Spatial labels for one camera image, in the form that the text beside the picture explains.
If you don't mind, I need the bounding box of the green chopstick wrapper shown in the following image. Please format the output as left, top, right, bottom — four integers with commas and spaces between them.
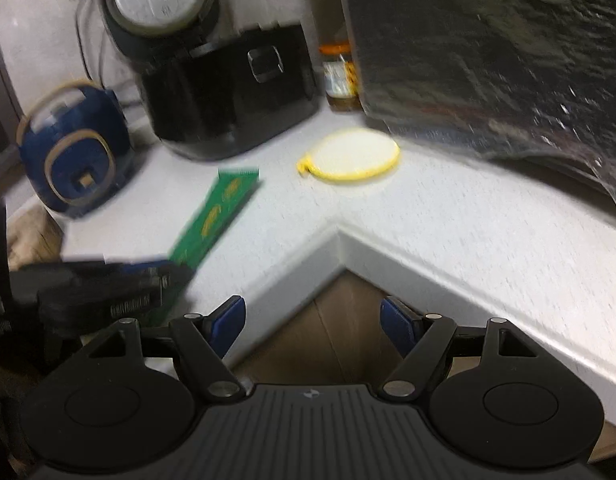
139, 168, 260, 327

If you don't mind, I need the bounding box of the black rice cooker open lid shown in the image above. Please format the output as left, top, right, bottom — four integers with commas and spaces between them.
100, 0, 319, 160

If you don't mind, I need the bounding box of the blue rice cooker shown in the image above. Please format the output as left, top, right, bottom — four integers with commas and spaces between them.
15, 79, 134, 219

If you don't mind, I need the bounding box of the glass jar orange lid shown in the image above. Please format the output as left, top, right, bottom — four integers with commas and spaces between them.
319, 42, 361, 113

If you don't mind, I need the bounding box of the foil-covered microwave oven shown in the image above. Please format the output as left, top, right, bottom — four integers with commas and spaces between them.
343, 0, 616, 204

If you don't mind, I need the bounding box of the yellow round pot holder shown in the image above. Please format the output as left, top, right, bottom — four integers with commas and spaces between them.
296, 127, 401, 183

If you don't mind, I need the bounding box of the round wooden chopping block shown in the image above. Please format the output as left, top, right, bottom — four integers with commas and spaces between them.
6, 205, 64, 271

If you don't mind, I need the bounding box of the black power cable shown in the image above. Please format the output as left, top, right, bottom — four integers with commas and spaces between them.
74, 0, 144, 111

